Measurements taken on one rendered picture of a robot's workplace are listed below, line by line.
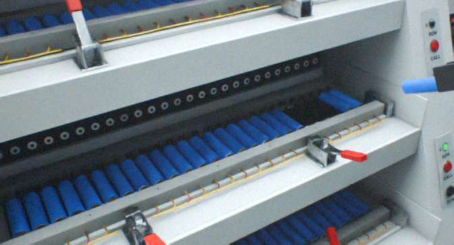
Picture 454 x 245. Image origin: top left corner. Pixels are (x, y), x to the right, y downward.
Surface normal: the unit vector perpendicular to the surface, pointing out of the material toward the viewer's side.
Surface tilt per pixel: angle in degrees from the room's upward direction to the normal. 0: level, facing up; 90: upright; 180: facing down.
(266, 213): 110
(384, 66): 90
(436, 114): 90
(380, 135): 20
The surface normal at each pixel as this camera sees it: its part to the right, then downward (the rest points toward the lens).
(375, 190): -0.85, 0.29
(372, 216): -0.03, -0.86
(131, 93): 0.53, 0.42
